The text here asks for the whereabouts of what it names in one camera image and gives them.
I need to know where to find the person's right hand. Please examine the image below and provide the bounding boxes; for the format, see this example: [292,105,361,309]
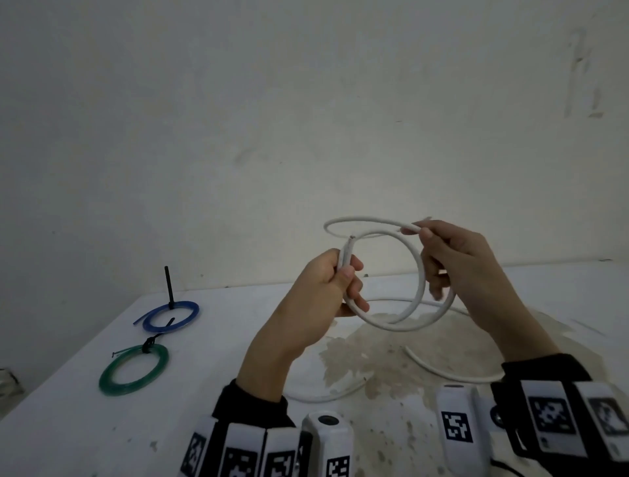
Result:
[400,218,527,337]

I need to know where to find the person's left hand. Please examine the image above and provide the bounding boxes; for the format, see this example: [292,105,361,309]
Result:
[260,248,370,360]

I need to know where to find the blue cable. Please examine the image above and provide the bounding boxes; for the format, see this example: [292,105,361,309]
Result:
[132,300,200,334]

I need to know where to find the green cable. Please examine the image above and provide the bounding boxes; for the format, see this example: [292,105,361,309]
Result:
[98,343,170,397]

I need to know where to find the person's left forearm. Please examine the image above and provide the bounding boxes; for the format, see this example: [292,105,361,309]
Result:
[235,334,305,404]

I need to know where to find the black right wristband with markers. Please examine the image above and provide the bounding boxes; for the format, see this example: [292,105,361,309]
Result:
[491,353,629,477]

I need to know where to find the black wristband with markers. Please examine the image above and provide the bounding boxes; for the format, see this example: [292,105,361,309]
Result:
[491,353,629,477]
[179,379,315,477]

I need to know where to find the black left wristband with markers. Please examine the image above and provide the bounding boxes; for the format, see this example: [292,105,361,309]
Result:
[179,379,315,477]

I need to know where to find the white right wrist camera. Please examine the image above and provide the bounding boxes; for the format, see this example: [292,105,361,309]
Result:
[436,383,507,477]

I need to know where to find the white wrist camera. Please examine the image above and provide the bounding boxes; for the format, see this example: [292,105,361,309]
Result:
[436,383,507,477]
[299,411,354,477]

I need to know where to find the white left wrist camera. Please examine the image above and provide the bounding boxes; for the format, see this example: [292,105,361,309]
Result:
[299,411,354,477]

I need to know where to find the black right camera cord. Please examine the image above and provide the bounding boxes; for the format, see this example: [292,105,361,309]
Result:
[491,459,527,477]

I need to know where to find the white socket with black cord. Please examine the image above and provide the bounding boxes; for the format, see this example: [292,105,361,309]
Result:
[0,368,23,399]

